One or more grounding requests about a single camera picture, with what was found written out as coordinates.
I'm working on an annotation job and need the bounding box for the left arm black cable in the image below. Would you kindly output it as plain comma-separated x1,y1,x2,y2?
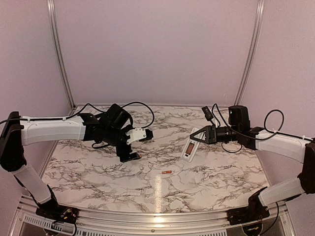
0,101,155,149

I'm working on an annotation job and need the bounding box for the right aluminium frame post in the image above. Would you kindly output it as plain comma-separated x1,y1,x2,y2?
234,0,265,105

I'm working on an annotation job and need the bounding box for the aluminium frame post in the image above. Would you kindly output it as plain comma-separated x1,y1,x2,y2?
47,0,75,109
234,0,265,105

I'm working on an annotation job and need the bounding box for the white remote control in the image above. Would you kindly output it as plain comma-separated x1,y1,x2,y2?
180,137,200,162

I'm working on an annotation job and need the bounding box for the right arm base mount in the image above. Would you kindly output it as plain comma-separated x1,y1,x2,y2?
227,187,270,225

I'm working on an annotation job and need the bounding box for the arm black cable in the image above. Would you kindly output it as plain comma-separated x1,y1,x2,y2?
212,103,315,153
0,101,155,149

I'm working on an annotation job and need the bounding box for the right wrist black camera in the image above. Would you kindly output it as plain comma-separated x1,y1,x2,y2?
201,106,221,127

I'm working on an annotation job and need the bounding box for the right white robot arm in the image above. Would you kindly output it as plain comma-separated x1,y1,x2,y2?
190,105,315,220

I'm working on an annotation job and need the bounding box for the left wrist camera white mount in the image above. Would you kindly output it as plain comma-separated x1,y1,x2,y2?
126,128,153,145

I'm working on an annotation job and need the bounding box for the left aluminium frame post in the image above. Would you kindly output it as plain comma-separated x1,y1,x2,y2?
47,0,75,109

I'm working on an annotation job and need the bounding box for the front aluminium rail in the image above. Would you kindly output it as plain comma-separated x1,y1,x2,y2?
8,196,296,236

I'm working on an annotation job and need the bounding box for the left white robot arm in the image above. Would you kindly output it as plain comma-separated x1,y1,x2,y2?
0,104,147,219

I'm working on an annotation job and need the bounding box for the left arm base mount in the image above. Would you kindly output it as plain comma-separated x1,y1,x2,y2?
32,185,79,224

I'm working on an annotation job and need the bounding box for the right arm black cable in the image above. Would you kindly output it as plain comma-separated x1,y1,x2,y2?
212,103,315,153

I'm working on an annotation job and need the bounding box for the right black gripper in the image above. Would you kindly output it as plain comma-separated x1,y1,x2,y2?
190,124,240,145

